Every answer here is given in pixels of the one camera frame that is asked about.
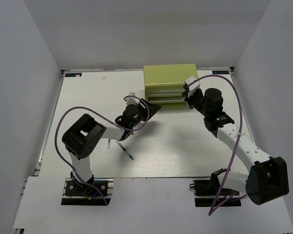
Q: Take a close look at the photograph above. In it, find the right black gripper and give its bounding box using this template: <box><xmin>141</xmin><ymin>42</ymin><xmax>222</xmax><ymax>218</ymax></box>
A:
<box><xmin>182</xmin><ymin>88</ymin><xmax>210</xmax><ymax>117</ymax></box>

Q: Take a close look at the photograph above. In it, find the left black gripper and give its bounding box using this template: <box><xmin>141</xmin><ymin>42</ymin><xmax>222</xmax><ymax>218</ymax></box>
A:
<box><xmin>130</xmin><ymin>98</ymin><xmax>161</xmax><ymax>129</ymax></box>

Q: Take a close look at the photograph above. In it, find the green metal drawer toolbox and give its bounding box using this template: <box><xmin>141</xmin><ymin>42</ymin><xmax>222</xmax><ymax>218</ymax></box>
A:
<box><xmin>144</xmin><ymin>64</ymin><xmax>199</xmax><ymax>108</ymax></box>

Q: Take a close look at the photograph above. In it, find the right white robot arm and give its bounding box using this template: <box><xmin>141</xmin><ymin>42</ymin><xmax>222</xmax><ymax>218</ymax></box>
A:
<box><xmin>182</xmin><ymin>87</ymin><xmax>289</xmax><ymax>205</ymax></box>

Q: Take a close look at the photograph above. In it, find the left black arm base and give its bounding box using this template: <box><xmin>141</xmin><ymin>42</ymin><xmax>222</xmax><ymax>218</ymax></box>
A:
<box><xmin>61</xmin><ymin>178</ymin><xmax>114</xmax><ymax>206</ymax></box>

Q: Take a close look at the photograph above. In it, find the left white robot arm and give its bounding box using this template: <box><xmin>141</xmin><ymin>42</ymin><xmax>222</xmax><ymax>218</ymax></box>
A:
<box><xmin>62</xmin><ymin>95</ymin><xmax>162</xmax><ymax>195</ymax></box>

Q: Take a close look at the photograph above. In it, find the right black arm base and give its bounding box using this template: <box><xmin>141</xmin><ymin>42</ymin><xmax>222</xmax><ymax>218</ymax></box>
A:
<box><xmin>189</xmin><ymin>178</ymin><xmax>241</xmax><ymax>207</ymax></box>

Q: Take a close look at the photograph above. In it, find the green pen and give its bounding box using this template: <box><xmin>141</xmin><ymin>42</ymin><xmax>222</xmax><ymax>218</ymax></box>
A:
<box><xmin>115</xmin><ymin>141</ymin><xmax>134</xmax><ymax>160</ymax></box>

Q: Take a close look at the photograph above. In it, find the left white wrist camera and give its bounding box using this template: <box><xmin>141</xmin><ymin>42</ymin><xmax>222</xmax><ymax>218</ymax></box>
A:
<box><xmin>124</xmin><ymin>92</ymin><xmax>140</xmax><ymax>105</ymax></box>

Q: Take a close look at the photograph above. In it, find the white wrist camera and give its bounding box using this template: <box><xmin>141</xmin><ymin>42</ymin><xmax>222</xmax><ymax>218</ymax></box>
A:
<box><xmin>182</xmin><ymin>76</ymin><xmax>200</xmax><ymax>98</ymax></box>
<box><xmin>124</xmin><ymin>92</ymin><xmax>140</xmax><ymax>105</ymax></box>

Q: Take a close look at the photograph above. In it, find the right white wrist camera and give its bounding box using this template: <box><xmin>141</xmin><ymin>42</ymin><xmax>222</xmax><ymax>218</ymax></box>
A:
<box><xmin>182</xmin><ymin>76</ymin><xmax>200</xmax><ymax>98</ymax></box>

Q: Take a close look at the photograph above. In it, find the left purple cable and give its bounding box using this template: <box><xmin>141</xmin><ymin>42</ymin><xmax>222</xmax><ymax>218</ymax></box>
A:
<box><xmin>54</xmin><ymin>96</ymin><xmax>151</xmax><ymax>205</ymax></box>

